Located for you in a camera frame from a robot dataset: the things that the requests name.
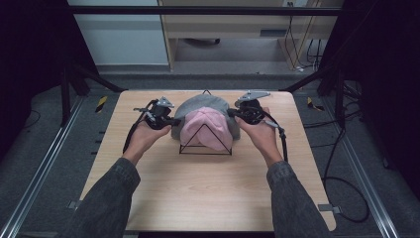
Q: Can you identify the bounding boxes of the black wire rack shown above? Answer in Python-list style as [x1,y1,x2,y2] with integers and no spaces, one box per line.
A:
[178,88,233,156]

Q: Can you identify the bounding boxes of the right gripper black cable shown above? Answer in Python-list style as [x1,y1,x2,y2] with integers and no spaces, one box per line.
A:
[261,110,289,163]

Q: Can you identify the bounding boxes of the yellow black floor tape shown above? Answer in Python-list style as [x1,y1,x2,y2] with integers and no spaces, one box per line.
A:
[306,96,325,112]
[94,95,109,113]

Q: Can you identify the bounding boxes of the white cabinet panel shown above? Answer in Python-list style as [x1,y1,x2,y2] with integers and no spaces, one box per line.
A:
[67,0,170,66]

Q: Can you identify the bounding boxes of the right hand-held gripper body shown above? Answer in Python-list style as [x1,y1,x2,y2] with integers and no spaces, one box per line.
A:
[235,90,271,126]

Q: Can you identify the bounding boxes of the black stand leg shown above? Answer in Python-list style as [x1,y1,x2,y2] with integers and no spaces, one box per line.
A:
[279,62,348,130]
[59,60,128,127]

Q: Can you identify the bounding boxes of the black floor cable loop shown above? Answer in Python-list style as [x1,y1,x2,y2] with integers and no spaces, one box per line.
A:
[321,125,370,223]

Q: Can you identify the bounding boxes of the aluminium floor rail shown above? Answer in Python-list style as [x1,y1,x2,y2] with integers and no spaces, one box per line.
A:
[0,97,85,238]
[325,95,401,238]

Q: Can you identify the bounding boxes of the person's left hand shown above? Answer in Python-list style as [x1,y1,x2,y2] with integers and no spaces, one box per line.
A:
[122,119,172,166]

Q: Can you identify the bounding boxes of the person's right hand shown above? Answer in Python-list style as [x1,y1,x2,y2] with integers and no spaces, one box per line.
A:
[235,107,284,168]

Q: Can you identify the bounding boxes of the grey knit hat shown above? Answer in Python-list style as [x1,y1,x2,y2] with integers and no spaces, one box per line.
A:
[170,93,242,141]

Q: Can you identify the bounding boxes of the grey table bracket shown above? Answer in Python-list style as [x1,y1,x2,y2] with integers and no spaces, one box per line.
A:
[317,203,342,215]
[66,199,83,211]

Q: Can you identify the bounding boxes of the black frame crossbar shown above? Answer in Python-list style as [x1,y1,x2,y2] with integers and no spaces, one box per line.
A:
[67,5,345,16]

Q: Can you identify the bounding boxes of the wooden background desk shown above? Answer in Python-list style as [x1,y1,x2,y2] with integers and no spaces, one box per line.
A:
[157,0,345,72]

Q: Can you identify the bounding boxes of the background hanging cables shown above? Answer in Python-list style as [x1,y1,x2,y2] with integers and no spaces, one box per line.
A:
[284,0,324,72]

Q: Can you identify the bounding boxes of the pink knit hat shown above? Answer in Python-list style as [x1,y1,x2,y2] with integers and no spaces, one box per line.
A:
[179,106,234,153]

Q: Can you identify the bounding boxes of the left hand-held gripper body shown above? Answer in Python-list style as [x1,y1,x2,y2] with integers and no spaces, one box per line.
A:
[133,96,175,131]

